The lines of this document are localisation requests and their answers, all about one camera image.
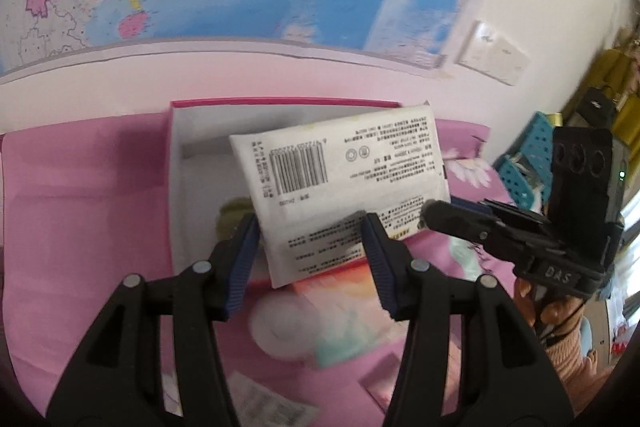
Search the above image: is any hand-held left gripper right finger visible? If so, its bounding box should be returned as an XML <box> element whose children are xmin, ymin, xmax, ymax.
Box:
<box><xmin>361</xmin><ymin>212</ymin><xmax>576</xmax><ymax>427</ymax></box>

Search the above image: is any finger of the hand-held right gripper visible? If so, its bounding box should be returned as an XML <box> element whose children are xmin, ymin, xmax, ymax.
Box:
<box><xmin>451</xmin><ymin>201</ymin><xmax>552</xmax><ymax>239</ymax></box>
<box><xmin>420</xmin><ymin>200</ymin><xmax>557</xmax><ymax>266</ymax></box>

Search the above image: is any white wall socket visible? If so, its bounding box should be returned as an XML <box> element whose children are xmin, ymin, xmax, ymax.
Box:
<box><xmin>490</xmin><ymin>34</ymin><xmax>530</xmax><ymax>85</ymax></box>
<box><xmin>457</xmin><ymin>21</ymin><xmax>498</xmax><ymax>72</ymax></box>

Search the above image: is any yellow hanging garment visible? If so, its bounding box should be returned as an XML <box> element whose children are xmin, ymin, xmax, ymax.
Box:
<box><xmin>565</xmin><ymin>49</ymin><xmax>640</xmax><ymax>132</ymax></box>

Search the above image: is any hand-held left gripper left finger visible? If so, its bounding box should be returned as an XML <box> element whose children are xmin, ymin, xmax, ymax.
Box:
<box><xmin>45</xmin><ymin>212</ymin><xmax>262</xmax><ymax>427</ymax></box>

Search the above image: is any white wet wipe packet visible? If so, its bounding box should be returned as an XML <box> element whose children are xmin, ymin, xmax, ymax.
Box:
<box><xmin>229</xmin><ymin>103</ymin><xmax>453</xmax><ymax>289</ymax></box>

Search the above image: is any white barcode labelled packet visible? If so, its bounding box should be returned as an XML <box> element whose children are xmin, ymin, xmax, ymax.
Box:
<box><xmin>220</xmin><ymin>372</ymin><xmax>318</xmax><ymax>427</ymax></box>

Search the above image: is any pink cardboard box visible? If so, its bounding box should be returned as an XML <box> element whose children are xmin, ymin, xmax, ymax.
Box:
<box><xmin>167</xmin><ymin>98</ymin><xmax>436</xmax><ymax>280</ymax></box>

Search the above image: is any person's right hand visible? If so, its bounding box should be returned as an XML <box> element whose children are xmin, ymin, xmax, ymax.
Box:
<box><xmin>515</xmin><ymin>279</ymin><xmax>598</xmax><ymax>348</ymax></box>

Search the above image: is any pastel tissue pack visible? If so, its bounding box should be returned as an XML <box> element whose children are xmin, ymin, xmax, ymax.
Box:
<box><xmin>292</xmin><ymin>264</ymin><xmax>416</xmax><ymax>370</ymax></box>

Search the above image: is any black handbag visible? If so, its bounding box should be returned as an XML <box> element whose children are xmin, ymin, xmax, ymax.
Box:
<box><xmin>580</xmin><ymin>87</ymin><xmax>614</xmax><ymax>126</ymax></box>

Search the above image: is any pink floral tissue pack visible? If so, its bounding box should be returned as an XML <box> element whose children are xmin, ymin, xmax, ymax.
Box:
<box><xmin>362</xmin><ymin>349</ymin><xmax>407</xmax><ymax>413</ymax></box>

